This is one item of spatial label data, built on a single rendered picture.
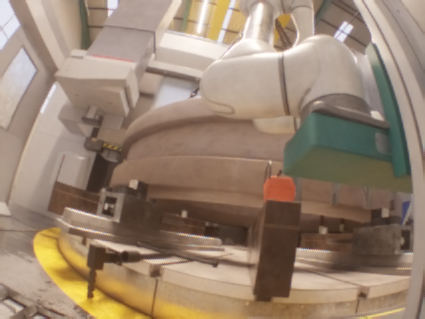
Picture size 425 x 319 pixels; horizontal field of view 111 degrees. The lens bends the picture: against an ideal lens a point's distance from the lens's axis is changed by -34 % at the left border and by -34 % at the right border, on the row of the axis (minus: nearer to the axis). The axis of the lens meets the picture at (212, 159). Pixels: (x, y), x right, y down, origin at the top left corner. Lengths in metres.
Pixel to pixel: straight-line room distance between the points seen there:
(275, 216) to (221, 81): 0.55
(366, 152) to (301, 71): 0.20
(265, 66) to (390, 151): 0.29
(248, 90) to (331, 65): 0.18
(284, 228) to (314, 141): 0.57
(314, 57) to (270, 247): 0.65
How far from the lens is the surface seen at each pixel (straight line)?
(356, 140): 0.37
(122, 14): 5.23
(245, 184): 1.61
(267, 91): 0.46
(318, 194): 1.71
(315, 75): 0.44
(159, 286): 1.20
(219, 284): 1.06
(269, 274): 0.86
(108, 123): 4.10
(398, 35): 0.49
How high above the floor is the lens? 0.53
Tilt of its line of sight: 19 degrees up
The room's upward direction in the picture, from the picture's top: 10 degrees clockwise
